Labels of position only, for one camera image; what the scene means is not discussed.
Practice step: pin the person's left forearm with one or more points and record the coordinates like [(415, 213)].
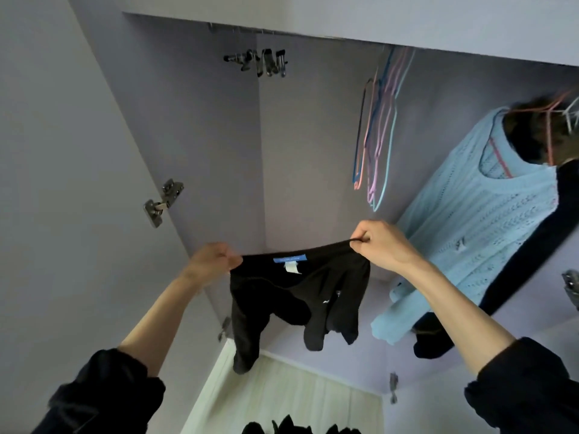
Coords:
[(158, 325)]

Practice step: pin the person's left hand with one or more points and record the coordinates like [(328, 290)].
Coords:
[(213, 265)]

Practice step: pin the person's right forearm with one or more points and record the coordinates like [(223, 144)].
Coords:
[(461, 312)]

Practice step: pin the black fur-trimmed jacket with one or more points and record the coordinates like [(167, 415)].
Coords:
[(534, 266)]

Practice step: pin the grey wardrobe shelf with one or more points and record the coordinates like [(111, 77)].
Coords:
[(407, 22)]

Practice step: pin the person's right hand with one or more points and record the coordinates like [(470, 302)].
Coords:
[(387, 246)]

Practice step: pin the light grey wardrobe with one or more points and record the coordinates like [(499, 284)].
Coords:
[(54, 131)]

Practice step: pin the black top with blue label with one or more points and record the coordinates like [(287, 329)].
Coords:
[(271, 293)]

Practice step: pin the bunch of pastel hangers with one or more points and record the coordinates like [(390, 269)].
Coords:
[(380, 131)]

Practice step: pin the light blue knit sweater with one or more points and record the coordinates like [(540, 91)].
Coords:
[(470, 221)]

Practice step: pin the cluster of metal clips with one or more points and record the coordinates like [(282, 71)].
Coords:
[(262, 61)]

